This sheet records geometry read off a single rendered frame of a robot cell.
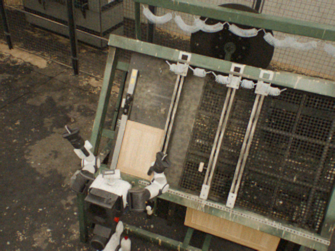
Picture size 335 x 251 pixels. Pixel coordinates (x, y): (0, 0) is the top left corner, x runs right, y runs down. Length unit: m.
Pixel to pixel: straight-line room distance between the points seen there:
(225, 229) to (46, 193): 2.09
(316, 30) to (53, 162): 3.34
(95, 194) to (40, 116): 3.28
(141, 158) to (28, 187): 1.73
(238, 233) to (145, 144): 1.28
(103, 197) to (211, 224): 1.54
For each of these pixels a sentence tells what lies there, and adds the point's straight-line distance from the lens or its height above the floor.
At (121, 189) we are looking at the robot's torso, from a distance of 2.70.
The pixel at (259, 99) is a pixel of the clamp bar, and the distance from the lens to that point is 3.21.
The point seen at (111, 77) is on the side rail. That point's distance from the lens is 3.53.
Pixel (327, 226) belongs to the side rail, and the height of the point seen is 0.99.
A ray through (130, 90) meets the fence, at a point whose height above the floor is 1.55.
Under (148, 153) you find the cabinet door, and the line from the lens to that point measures 3.44.
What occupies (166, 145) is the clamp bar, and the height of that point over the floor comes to 1.24.
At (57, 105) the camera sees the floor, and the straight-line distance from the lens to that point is 6.00.
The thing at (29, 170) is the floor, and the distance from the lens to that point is 4.98.
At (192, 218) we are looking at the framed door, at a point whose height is 0.38.
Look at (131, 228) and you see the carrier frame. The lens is 4.03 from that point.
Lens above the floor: 3.39
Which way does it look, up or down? 38 degrees down
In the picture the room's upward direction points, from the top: 7 degrees clockwise
